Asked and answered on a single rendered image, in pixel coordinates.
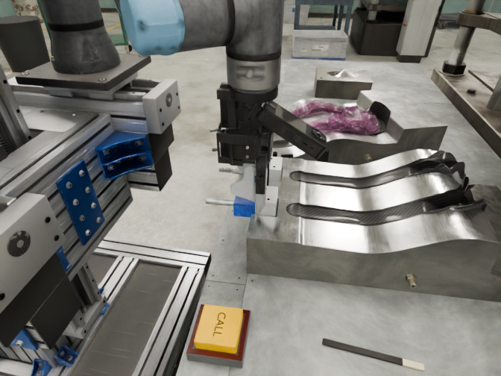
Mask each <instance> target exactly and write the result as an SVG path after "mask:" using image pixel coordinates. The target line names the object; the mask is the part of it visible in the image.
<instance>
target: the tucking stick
mask: <svg viewBox="0 0 501 376"><path fill-rule="evenodd" d="M322 345H326V346H329V347H332V348H337V349H341V350H344V351H349V352H352V353H355V354H360V355H363V356H366V357H372V358H374V359H378V360H383V361H386V362H390V363H394V364H397V365H401V366H405V367H409V368H412V369H417V370H420V371H423V372H424V364H422V363H418V362H415V361H411V360H406V359H403V358H399V357H395V356H391V355H388V354H383V353H379V352H376V351H371V350H368V349H365V348H360V347H356V346H353V345H348V344H345V343H342V342H336V341H333V340H330V339H325V338H323V341H322Z"/></svg>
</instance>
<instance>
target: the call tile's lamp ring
mask: <svg viewBox="0 0 501 376"><path fill-rule="evenodd" d="M203 308H204V304H201V306H200V310H199V312H198V317H197V319H196V322H195V326H194V329H193V332H192V336H191V339H190V342H189V347H188V349H187V352H186V353H187V354H197V355H202V356H208V357H217V358H223V359H228V360H238V361H242V357H243V352H244V347H245V338H246V333H247V329H248V320H249V315H250V311H249V310H243V313H244V314H245V319H244V323H243V328H242V335H241V340H240V345H239V352H238V355H235V354H225V353H219V352H214V351H204V350H198V349H193V345H194V339H195V334H196V332H197V329H198V324H199V321H200V319H201V314H202V311H203Z"/></svg>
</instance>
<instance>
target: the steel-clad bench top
mask: <svg viewBox="0 0 501 376"><path fill-rule="evenodd" d="M316 67H319V68H337V69H367V70H368V73H369V75H370V77H371V80H372V81H373V84H372V87H371V90H391V89H396V90H398V91H400V92H401V93H402V94H404V95H405V96H407V97H408V98H410V99H411V100H412V101H414V102H415V103H417V104H418V105H420V106H421V107H422V108H424V109H425V110H427V111H428V112H430V113H431V114H432V115H433V116H435V117H437V118H438V119H440V120H441V121H442V122H444V123H445V124H447V125H448V127H447V130H446V133H445V135H444V138H443V140H442V143H441V146H440V148H439V150H442V151H445V152H450V153H451V154H453V156H454V157H455V159H456V160H457V161H458V162H464V163H465V168H464V173H465V174H466V177H469V184H486V185H496V186H497V187H498V189H499V190H500V191H501V159H500V158H499V157H498V155H497V154H496V153H495V152H494V151H493V149H492V148H491V147H490V146H489V145H488V144H487V143H486V141H484V140H483V138H482V137H481V136H480V135H479V134H478V133H477V131H476V130H475V129H474V128H473V127H472V125H471V124H470V123H469V122H468V121H467V120H466V119H465V118H464V117H463V115H461V113H460V112H459V111H458V110H457V109H456V107H455V106H454V105H453V104H452V103H451V102H450V100H449V99H448V98H447V97H446V96H445V94H443V93H442V91H440V89H439V88H438V87H437V86H436V85H435V83H434V82H433V81H432V80H431V79H430V78H429V76H428V75H427V74H426V73H425V72H424V71H423V70H422V69H421V68H420V67H419V65H418V64H414V63H377V62H359V61H340V60H304V59H285V58H281V71H280V83H279V84H278V96H277V97H276V98H275V99H274V100H273V101H274V102H276V103H277V104H278V105H280V106H281V107H283V108H285V107H288V106H289V105H290V104H293V103H295V102H296V101H299V100H301V99H304V98H315V73H316ZM283 82H284V83H283ZM281 94H282V95H281ZM316 99H320V100H325V101H330V102H334V103H339V104H351V103H356V101H357V100H350V99H335V98H316ZM250 219H251V218H250V217H242V216H234V215H233V206H228V208H227V212H226V215H225V217H224V222H223V225H222V227H221V232H220V234H219V237H218V241H217V244H216V247H215V251H214V254H213V256H212V260H211V264H210V266H209V270H208V273H207V277H206V280H205V283H204V287H203V289H202V292H201V297H200V299H199V302H198V306H197V309H196V311H195V316H194V319H193V321H192V326H191V328H190V331H189V335H188V338H187V341H186V345H185V348H184V350H183V354H182V357H181V360H180V364H179V367H178V370H177V374H176V376H228V375H229V376H501V302H495V301H482V300H476V299H469V298H457V297H449V296H442V295H430V294H424V293H417V292H405V291H398V290H391V289H379V288H372V287H366V286H353V285H347V284H339V283H327V282H320V281H308V280H301V279H294V278H282V277H275V276H269V275H257V274H250V273H247V249H246V237H247V233H248V227H249V223H250ZM247 276H248V277H247ZM246 281H247V282H246ZM245 284H246V286H245ZM244 293H245V294H244ZM243 296H244V297H243ZM242 300H243V301H242ZM201 304H209V305H215V306H222V307H232V308H239V309H241V308H242V309H243V310H250V326H249V331H248V340H247V345H246V350H245V358H244V364H243V368H242V369H240V368H235V367H230V366H220V365H216V364H210V363H200V362H195V361H190V360H187V356H186V351H187V348H188V345H189V341H190V338H191V335H192V331H193V328H194V326H195V321H196V318H197V316H198V311H199V309H200V305H201ZM323 338H325V339H330V340H333V341H336V342H342V343H345V344H348V345H353V346H356V347H360V348H365V349H368V350H371V351H376V352H379V353H383V354H388V355H391V356H395V357H399V358H403V359H406V360H411V361H415V362H418V363H422V364H424V372H423V371H420V370H417V369H412V368H409V367H405V366H401V365H397V364H394V363H390V362H386V361H383V360H378V359H374V358H372V357H366V356H363V355H360V354H355V353H352V352H349V351H344V350H341V349H337V348H332V347H329V346H326V345H322V341H323ZM229 372H230V373H229Z"/></svg>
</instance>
